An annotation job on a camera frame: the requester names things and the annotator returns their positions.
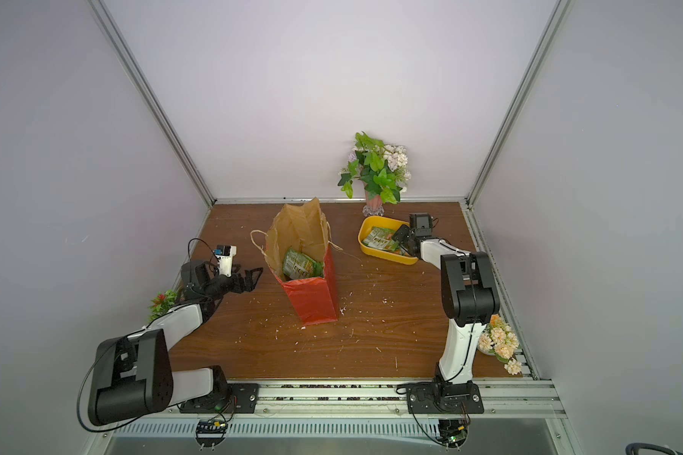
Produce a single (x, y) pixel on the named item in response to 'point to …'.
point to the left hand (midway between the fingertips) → (250, 266)
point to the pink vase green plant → (382, 171)
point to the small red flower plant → (161, 303)
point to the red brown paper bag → (303, 227)
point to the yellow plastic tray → (367, 223)
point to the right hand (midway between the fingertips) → (406, 229)
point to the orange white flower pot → (498, 339)
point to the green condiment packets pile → (383, 239)
